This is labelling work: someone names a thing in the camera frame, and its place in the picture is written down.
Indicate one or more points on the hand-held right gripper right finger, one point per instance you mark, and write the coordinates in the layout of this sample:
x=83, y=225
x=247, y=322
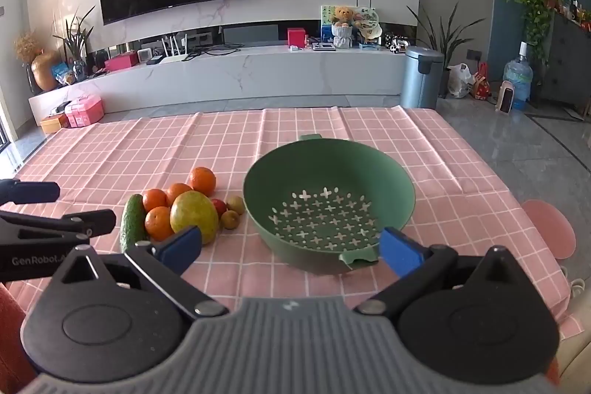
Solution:
x=400, y=254

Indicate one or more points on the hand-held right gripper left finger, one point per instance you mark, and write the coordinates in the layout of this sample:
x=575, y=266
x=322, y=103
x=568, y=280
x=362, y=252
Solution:
x=179, y=248

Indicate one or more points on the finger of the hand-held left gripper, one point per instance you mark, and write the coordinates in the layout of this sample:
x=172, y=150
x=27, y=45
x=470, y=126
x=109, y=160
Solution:
x=27, y=191
x=60, y=223

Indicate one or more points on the orange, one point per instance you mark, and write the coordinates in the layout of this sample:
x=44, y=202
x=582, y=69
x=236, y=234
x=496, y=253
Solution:
x=178, y=191
x=202, y=180
x=158, y=223
x=153, y=199

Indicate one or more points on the yellow-green mango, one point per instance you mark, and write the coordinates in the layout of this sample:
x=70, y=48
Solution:
x=194, y=214

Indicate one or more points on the green cucumber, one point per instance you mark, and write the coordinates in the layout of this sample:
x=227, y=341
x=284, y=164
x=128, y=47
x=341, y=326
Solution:
x=131, y=223

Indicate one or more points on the red cherry tomato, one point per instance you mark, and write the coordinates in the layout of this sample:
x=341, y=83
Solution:
x=219, y=206

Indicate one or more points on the brown longan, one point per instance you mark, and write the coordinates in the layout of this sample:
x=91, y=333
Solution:
x=235, y=204
x=230, y=219

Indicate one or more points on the green colander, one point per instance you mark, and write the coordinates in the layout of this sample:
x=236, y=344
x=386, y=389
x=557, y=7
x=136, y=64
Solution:
x=323, y=172

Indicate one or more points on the orange cardboard box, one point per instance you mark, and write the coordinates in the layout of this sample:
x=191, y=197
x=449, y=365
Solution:
x=53, y=124

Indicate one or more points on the pink gift boxes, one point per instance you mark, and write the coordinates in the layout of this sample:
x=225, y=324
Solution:
x=84, y=111

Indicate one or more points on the pink checked tablecloth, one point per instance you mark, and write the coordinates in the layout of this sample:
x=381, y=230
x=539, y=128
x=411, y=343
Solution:
x=184, y=144

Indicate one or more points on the orange round vase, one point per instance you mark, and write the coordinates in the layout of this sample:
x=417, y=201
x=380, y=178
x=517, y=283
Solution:
x=45, y=73

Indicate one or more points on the blue snack bag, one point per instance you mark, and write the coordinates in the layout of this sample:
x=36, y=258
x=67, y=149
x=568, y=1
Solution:
x=61, y=72

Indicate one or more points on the dried flower bunch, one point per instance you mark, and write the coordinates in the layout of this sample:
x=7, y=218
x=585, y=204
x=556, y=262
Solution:
x=27, y=45

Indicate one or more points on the long-leaf plant in glass vase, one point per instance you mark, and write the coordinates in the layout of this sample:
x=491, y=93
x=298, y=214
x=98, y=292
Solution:
x=76, y=48

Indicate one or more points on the pink round chair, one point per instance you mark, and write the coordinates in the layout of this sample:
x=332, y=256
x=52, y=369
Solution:
x=551, y=228

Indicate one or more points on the pink flat box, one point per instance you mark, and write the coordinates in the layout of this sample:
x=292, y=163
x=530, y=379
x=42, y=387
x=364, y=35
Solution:
x=121, y=61

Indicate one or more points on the blue-grey pedal trash can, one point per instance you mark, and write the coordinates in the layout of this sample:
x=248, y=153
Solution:
x=420, y=80

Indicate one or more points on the white marble TV console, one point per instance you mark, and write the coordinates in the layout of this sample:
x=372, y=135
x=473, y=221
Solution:
x=231, y=75

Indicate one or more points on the white plastic bag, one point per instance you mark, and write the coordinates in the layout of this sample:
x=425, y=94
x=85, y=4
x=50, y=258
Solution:
x=459, y=82

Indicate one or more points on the small white heater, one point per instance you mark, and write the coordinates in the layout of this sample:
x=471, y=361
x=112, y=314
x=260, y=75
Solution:
x=505, y=98

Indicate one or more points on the red gift bag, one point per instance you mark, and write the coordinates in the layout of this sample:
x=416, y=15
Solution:
x=481, y=84

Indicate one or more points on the white router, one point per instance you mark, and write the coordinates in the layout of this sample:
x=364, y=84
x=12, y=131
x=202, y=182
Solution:
x=173, y=54

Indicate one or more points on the blue water jug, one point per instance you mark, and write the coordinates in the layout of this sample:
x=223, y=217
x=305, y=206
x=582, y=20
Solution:
x=517, y=80

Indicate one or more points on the tall-leaf floor plant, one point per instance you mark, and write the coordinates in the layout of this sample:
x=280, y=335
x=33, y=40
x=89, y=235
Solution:
x=445, y=38

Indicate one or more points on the colourful picture board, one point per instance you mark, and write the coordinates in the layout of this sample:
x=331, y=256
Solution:
x=364, y=18

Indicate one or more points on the red box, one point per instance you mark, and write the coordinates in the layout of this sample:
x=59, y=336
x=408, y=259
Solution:
x=295, y=38

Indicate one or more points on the brown teddy bear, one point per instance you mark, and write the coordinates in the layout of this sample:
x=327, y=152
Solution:
x=342, y=15

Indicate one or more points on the green pothos plant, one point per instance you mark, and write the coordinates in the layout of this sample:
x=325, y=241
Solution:
x=535, y=1

